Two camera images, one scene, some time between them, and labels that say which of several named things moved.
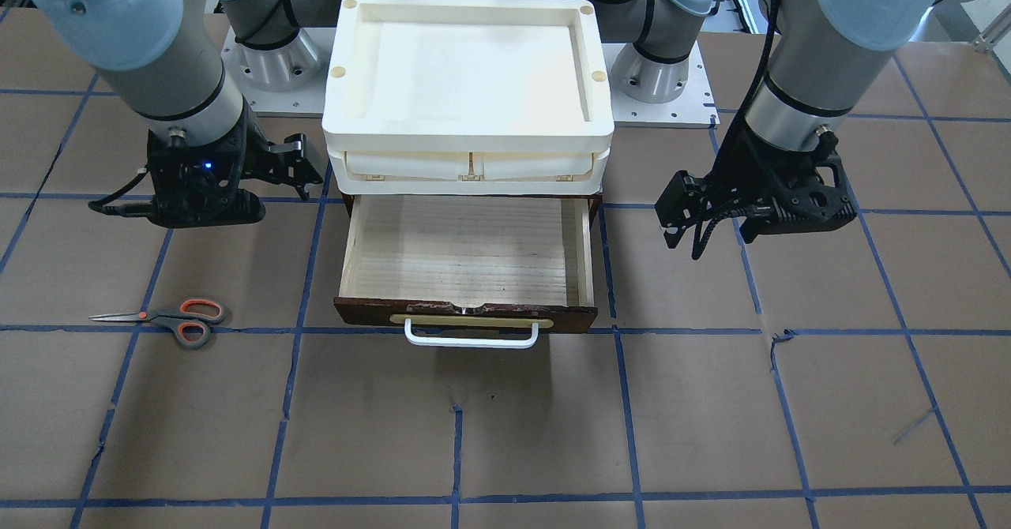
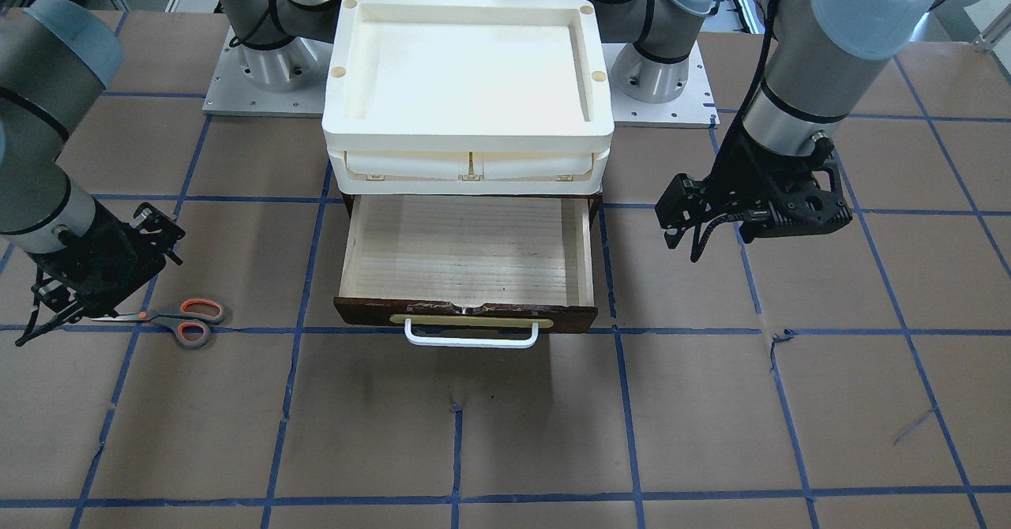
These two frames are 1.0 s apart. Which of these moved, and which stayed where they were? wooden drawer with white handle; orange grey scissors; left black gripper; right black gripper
Moved: left black gripper
Stayed: right black gripper; wooden drawer with white handle; orange grey scissors
